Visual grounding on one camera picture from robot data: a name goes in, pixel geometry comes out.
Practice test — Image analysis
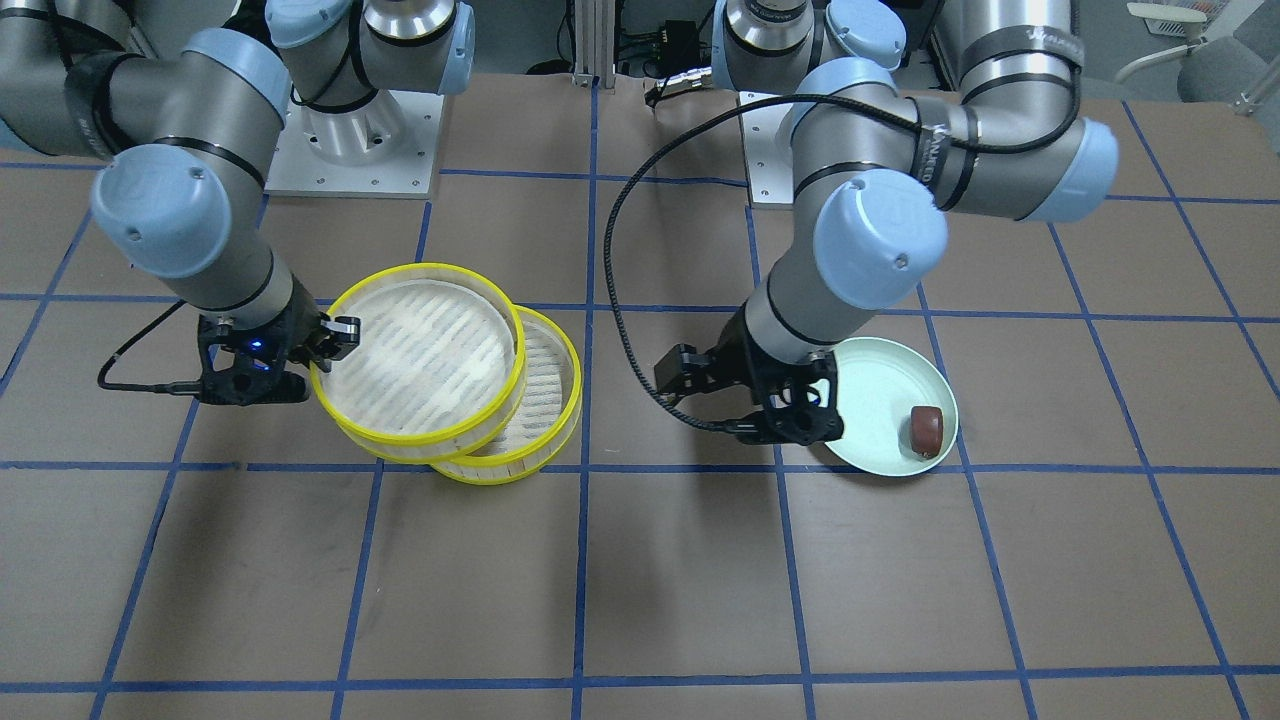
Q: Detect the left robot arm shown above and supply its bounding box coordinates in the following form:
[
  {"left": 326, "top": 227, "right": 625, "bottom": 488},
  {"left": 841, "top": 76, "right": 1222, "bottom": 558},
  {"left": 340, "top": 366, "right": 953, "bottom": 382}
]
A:
[{"left": 708, "top": 1, "right": 1117, "bottom": 445}]

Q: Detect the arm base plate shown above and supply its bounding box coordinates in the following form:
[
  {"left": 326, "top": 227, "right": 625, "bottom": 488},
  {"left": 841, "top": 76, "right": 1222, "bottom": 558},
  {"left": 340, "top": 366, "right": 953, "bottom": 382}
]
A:
[
  {"left": 265, "top": 91, "right": 445, "bottom": 200},
  {"left": 739, "top": 102, "right": 794, "bottom": 211}
]

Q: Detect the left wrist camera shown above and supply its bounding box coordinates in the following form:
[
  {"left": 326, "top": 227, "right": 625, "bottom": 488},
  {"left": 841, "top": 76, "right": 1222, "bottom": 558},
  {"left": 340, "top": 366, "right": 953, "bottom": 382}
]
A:
[{"left": 653, "top": 343, "right": 712, "bottom": 404}]

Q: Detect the light green round plate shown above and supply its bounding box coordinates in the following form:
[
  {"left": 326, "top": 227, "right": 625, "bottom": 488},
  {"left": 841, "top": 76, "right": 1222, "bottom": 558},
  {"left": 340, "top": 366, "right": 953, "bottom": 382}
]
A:
[{"left": 823, "top": 337, "right": 960, "bottom": 477}]

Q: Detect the yellow bamboo steamer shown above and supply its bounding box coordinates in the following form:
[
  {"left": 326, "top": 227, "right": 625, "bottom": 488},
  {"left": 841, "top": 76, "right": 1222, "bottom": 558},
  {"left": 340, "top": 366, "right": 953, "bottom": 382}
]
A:
[
  {"left": 431, "top": 306, "right": 582, "bottom": 486},
  {"left": 310, "top": 263, "right": 527, "bottom": 464}
]

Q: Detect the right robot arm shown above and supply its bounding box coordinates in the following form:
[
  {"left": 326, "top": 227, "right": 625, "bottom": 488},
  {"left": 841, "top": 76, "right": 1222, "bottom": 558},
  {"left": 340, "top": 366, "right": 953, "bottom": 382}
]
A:
[{"left": 3, "top": 1, "right": 475, "bottom": 406}]

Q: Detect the brown bun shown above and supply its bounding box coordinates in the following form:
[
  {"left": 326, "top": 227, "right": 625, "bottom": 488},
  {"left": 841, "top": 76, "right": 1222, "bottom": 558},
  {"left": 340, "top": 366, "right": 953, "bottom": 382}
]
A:
[{"left": 908, "top": 405, "right": 945, "bottom": 459}]

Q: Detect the camera cable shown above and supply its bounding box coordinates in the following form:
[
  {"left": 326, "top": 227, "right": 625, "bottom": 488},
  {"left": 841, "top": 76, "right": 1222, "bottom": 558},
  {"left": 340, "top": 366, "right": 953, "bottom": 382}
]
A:
[
  {"left": 603, "top": 94, "right": 931, "bottom": 433},
  {"left": 97, "top": 300, "right": 206, "bottom": 398}
]

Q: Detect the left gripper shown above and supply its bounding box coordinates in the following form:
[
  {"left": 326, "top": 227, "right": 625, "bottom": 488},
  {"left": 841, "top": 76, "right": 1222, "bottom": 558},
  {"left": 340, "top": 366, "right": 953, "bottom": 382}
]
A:
[{"left": 716, "top": 310, "right": 845, "bottom": 446}]

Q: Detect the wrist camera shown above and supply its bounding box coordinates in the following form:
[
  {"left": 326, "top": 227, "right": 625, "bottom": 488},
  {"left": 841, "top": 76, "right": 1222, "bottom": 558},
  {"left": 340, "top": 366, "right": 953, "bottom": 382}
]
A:
[
  {"left": 653, "top": 343, "right": 712, "bottom": 404},
  {"left": 197, "top": 366, "right": 310, "bottom": 407}
]

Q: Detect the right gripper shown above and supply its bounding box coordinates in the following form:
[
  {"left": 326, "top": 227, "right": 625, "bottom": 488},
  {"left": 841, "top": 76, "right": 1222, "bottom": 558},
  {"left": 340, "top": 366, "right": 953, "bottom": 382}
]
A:
[{"left": 197, "top": 295, "right": 362, "bottom": 393}]

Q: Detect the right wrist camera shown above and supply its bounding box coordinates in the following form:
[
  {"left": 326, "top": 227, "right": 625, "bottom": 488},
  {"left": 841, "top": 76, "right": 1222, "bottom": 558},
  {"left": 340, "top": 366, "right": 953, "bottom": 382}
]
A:
[{"left": 197, "top": 366, "right": 310, "bottom": 407}]

